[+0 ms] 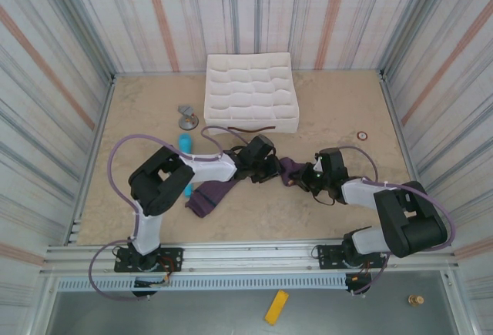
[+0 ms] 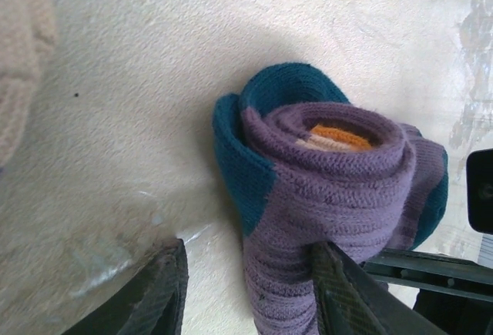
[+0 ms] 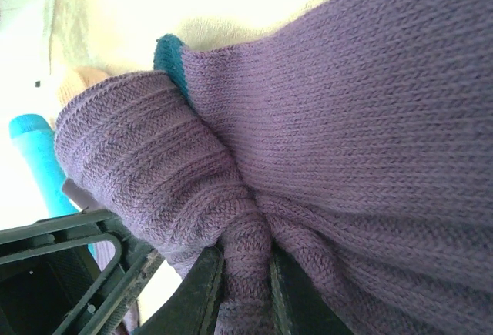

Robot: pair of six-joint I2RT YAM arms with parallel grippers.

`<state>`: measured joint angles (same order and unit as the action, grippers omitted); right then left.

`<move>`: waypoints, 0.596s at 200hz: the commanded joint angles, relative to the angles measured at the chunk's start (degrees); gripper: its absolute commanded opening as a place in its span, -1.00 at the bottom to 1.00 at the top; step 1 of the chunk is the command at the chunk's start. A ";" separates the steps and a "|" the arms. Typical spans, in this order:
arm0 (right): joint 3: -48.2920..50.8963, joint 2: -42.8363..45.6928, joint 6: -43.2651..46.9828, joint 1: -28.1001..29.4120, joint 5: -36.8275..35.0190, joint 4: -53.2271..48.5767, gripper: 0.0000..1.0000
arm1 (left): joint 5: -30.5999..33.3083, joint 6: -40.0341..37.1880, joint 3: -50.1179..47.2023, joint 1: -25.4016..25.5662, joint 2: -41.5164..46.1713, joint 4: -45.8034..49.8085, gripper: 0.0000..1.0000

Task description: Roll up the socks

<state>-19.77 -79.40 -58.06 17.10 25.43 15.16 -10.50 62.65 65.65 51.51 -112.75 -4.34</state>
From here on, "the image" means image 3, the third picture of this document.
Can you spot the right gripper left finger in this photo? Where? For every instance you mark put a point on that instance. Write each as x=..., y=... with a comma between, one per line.
x=192, y=304

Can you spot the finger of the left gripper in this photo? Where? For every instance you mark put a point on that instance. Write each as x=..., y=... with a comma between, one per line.
x=115, y=289

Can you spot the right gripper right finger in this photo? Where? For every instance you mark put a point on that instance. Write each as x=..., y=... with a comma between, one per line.
x=300, y=312

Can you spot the purple sock orange cuff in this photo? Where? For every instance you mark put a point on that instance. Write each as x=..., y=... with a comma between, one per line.
x=346, y=119

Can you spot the blue cylinder tube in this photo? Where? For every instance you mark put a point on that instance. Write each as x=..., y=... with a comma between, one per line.
x=38, y=158

